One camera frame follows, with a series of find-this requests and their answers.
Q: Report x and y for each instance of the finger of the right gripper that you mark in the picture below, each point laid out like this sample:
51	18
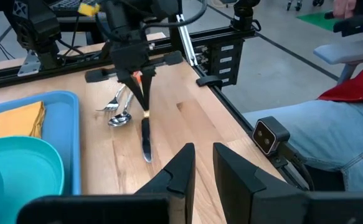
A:
131	85
148	84

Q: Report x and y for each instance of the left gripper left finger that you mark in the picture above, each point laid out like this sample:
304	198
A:
181	174

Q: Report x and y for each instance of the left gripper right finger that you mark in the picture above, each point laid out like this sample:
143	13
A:
246	193

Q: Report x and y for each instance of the blue plastic tray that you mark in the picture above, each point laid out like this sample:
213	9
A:
59	124

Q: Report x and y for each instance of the yellow cloth napkin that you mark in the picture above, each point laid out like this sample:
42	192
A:
10	121

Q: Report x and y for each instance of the teal plate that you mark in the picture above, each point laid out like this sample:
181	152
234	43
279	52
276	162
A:
31	168

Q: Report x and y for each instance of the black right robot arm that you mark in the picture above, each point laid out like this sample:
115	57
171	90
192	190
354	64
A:
35	28

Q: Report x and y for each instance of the backlit keyboard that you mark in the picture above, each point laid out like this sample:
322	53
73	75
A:
66	3

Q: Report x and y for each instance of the black box with white labels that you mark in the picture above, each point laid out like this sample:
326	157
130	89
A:
228	62

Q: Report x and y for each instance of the person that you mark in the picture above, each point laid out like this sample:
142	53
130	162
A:
324	130

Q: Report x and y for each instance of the silver mounting plate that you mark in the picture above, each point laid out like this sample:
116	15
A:
28	65

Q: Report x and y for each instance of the rolling chair base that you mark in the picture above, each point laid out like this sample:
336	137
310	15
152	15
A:
298	3

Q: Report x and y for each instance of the grey chair armrest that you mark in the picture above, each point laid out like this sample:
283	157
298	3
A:
346	51

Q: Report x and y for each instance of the green floor mat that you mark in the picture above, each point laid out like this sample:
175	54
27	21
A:
316	19

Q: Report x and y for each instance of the black handheld controller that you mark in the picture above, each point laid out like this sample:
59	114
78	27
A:
355	25

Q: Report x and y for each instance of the person's hand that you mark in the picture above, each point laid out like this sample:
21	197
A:
344	7

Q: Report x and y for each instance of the black table-level camera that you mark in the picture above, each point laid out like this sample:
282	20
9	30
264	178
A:
270	135

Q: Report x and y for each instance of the black cylindrical mount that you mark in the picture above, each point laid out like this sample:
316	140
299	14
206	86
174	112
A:
243	14

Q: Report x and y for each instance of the black aluminium table frame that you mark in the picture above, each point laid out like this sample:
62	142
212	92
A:
0	80

